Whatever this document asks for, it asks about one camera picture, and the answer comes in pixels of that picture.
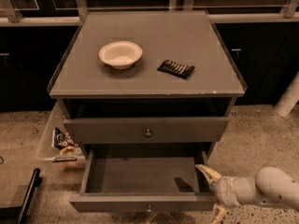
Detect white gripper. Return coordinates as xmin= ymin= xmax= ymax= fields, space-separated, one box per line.
xmin=195 ymin=164 xmax=241 ymax=224

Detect grey drawer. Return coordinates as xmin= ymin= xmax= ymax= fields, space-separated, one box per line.
xmin=64 ymin=117 xmax=228 ymax=144
xmin=70 ymin=144 xmax=216 ymax=212

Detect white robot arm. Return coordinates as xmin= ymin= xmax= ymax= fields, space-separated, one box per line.
xmin=195 ymin=164 xmax=299 ymax=224

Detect grey drawer cabinet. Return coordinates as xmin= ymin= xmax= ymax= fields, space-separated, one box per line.
xmin=50 ymin=11 xmax=246 ymax=153

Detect grey top drawer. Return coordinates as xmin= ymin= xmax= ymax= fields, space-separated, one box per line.
xmin=64 ymin=117 xmax=228 ymax=144

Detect black snack packet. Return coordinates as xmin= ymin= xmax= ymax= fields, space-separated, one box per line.
xmin=157 ymin=60 xmax=195 ymax=79

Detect snack bags in bin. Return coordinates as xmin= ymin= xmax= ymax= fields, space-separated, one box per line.
xmin=51 ymin=127 xmax=82 ymax=156

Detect clear plastic bin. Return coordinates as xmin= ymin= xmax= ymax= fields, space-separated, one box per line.
xmin=36 ymin=104 xmax=86 ymax=170

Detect white paper bowl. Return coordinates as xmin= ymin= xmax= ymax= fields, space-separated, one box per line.
xmin=98 ymin=41 xmax=143 ymax=70

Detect black bar at floor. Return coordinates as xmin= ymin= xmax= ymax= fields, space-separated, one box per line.
xmin=0 ymin=167 xmax=43 ymax=224

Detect white post at right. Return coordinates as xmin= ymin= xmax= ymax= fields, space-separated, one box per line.
xmin=274 ymin=72 xmax=299 ymax=117

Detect metal window rail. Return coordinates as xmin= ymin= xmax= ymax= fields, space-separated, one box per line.
xmin=0 ymin=0 xmax=299 ymax=26

